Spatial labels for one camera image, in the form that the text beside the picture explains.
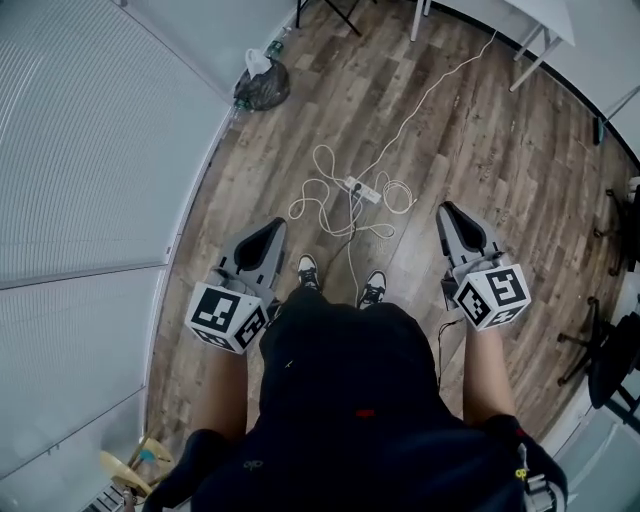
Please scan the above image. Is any white table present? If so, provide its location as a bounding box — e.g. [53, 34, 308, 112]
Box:
[409, 0, 577, 94]

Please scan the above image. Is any round wooden stool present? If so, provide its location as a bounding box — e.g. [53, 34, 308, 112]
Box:
[98, 436, 174, 499]

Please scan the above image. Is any thin black power cable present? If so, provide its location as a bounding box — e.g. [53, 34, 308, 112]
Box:
[318, 180, 365, 282]

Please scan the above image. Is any person's left forearm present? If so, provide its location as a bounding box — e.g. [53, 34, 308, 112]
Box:
[191, 343, 250, 442]

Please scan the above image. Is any person's right sneaker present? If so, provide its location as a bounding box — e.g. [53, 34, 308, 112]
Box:
[356, 269, 388, 311]

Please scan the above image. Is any white plastic bag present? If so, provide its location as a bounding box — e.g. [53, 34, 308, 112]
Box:
[243, 47, 274, 78]

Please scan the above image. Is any black folding chair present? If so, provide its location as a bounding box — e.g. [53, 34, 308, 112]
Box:
[294, 0, 364, 38]

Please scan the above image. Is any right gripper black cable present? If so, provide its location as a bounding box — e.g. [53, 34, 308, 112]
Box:
[436, 318, 467, 387]

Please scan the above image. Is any black rubbish bag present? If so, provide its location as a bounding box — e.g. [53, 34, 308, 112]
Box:
[232, 58, 292, 112]

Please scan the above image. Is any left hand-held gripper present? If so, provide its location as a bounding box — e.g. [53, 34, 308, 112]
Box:
[187, 217, 289, 355]

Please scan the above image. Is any person's black shirt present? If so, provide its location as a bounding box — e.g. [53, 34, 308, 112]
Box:
[142, 287, 569, 512]

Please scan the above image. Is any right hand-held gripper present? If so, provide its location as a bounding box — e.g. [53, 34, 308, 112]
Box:
[435, 202, 531, 332]

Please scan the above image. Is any white power strip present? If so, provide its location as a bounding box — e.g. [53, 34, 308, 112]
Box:
[344, 175, 383, 206]

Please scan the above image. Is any person's right forearm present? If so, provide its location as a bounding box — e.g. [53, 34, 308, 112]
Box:
[461, 323, 517, 427]

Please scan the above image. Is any person's left sneaker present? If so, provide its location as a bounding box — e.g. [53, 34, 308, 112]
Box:
[296, 253, 322, 292]

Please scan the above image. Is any person's sneaker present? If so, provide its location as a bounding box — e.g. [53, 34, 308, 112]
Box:
[296, 253, 322, 292]
[356, 269, 388, 311]

